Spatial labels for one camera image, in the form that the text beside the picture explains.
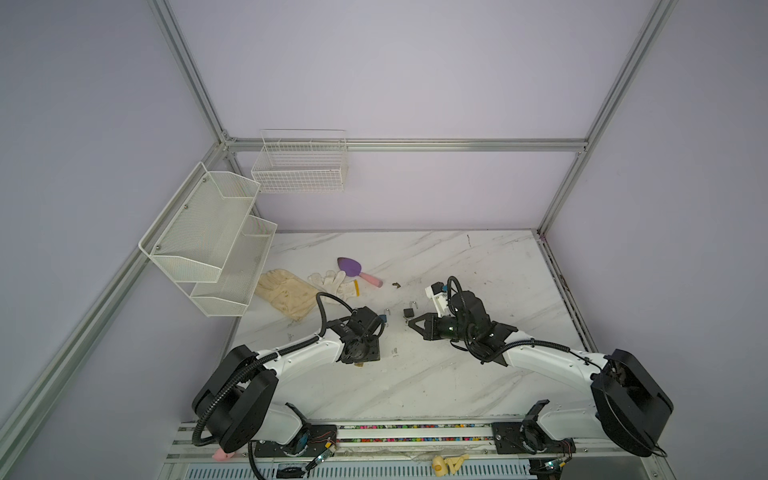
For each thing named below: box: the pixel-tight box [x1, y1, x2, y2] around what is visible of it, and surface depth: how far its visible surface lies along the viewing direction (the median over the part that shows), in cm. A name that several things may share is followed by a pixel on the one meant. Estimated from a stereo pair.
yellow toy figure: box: [432, 454, 470, 477], surface depth 70 cm
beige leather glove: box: [255, 268, 320, 321], surface depth 106 cm
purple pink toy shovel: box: [337, 257, 383, 288], surface depth 110 cm
